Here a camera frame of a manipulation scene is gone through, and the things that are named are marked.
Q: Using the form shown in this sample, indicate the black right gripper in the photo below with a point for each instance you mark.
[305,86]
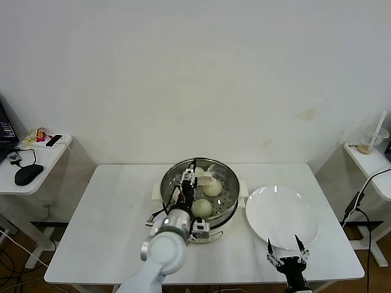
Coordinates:
[293,267]

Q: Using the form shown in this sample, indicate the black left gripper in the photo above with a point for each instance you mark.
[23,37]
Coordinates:
[187,195]

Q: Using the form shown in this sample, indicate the white steamed baozi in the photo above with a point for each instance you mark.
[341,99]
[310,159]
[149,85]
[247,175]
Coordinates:
[213,190]
[202,208]
[199,169]

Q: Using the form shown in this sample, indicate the perforated stainless steamer basket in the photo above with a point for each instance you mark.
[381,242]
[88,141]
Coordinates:
[229,183]

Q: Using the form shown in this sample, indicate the white round plate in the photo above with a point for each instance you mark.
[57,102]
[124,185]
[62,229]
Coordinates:
[281,216]

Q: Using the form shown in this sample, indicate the white side table with cup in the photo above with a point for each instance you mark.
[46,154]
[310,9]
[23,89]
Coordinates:
[366,161]

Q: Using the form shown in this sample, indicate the white device with black face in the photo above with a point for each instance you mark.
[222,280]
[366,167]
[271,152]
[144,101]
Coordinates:
[54,140]

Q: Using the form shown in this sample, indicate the white side table with laptop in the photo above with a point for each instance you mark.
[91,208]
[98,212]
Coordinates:
[49,158]

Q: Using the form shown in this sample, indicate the clear plastic drink cup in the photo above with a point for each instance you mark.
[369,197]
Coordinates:
[377,138]

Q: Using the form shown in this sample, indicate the pink and orange small item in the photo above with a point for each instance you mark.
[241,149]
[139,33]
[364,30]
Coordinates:
[41,135]

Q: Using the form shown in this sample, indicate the black computer mouse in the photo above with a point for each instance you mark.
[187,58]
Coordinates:
[29,173]

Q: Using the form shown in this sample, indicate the white drinking straw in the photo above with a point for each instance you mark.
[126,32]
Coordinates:
[382,122]

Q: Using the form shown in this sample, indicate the yellow snack packet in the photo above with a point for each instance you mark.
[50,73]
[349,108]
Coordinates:
[30,138]

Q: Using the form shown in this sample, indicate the black laptop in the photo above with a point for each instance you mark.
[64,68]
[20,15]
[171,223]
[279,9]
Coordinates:
[6,143]

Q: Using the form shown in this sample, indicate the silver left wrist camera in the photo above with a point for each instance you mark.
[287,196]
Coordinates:
[201,229]

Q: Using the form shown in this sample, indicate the white wall socket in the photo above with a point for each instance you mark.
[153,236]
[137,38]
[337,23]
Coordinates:
[49,203]

